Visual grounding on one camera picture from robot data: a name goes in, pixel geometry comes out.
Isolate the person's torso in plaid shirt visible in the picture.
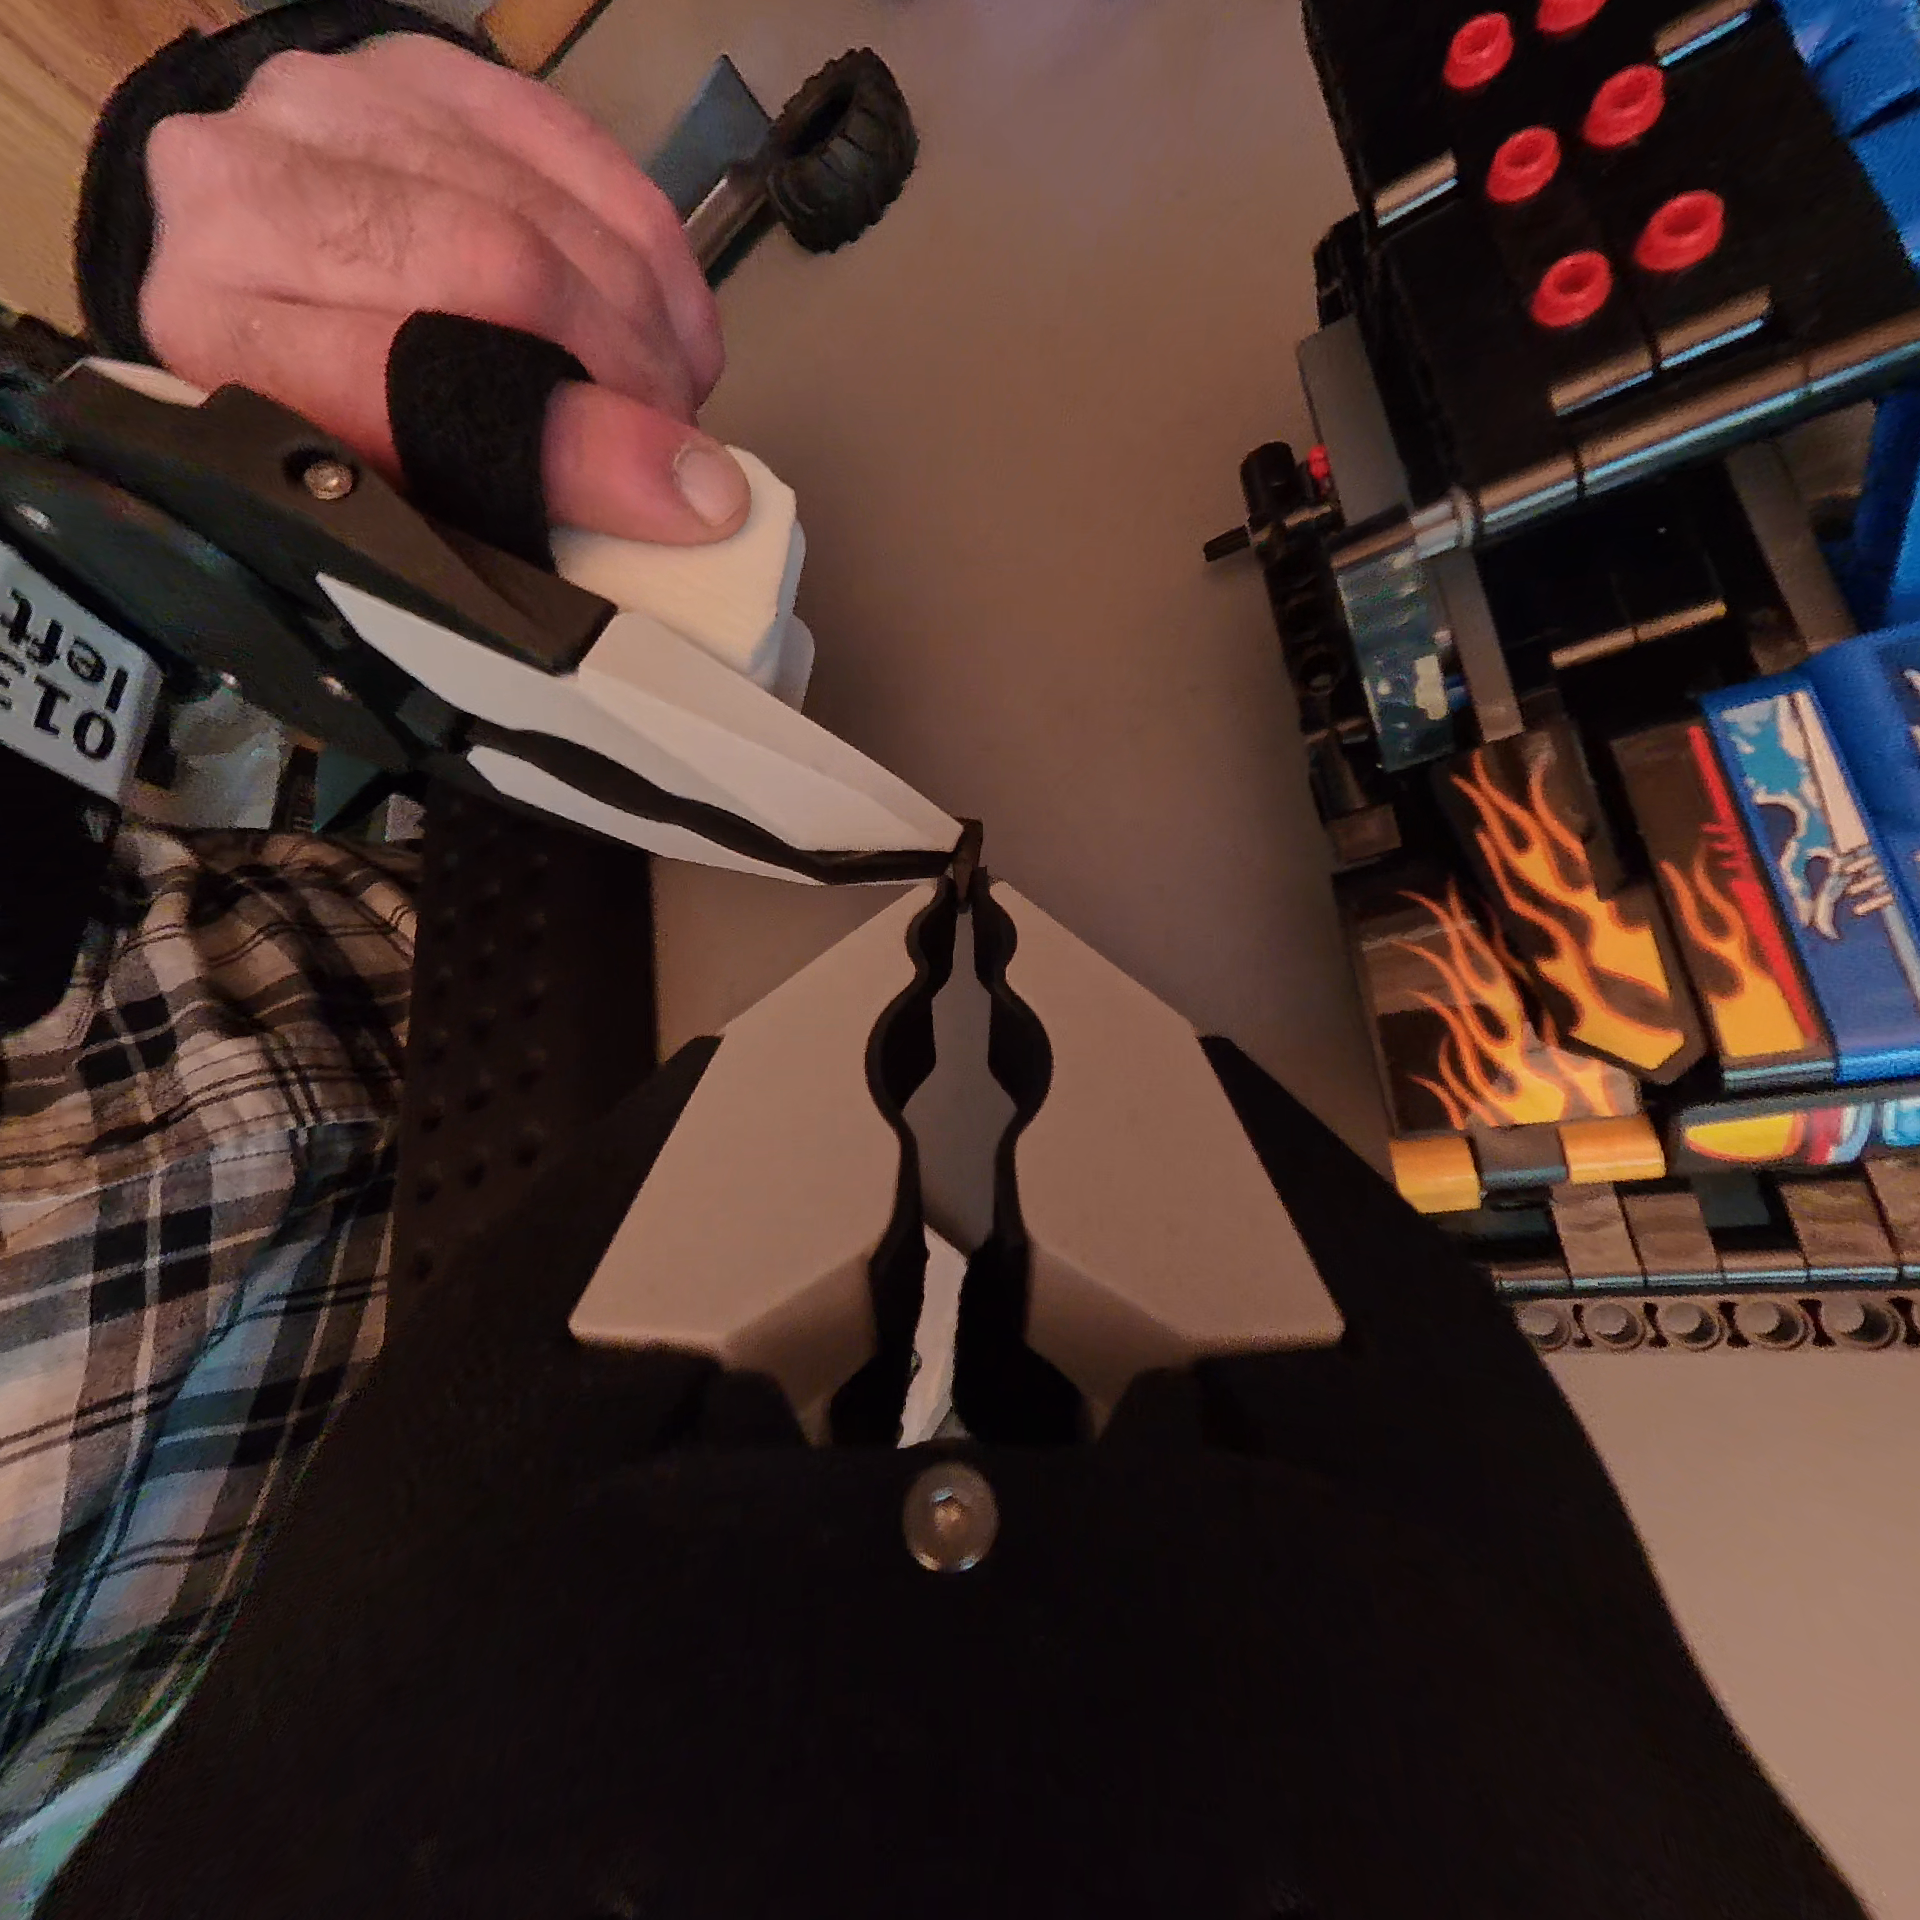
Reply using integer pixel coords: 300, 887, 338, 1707
0, 817, 425, 1834

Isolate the grey wedge tool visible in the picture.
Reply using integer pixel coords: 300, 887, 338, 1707
644, 58, 789, 290

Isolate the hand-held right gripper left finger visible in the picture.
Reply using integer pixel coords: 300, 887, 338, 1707
570, 882, 962, 1443

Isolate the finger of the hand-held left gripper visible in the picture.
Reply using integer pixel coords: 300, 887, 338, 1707
315, 574, 964, 859
465, 739, 980, 890

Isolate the black perforated chair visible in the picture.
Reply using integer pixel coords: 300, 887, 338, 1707
381, 780, 663, 1353

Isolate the person's left hand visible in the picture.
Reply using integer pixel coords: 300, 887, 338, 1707
140, 42, 754, 548

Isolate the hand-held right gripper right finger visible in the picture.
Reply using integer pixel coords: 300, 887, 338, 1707
967, 882, 1346, 1433

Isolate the black rubber tyre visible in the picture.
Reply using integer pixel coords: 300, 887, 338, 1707
765, 46, 922, 255

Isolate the brick-built toy truck model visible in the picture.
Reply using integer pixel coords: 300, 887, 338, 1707
1200, 0, 1920, 1353

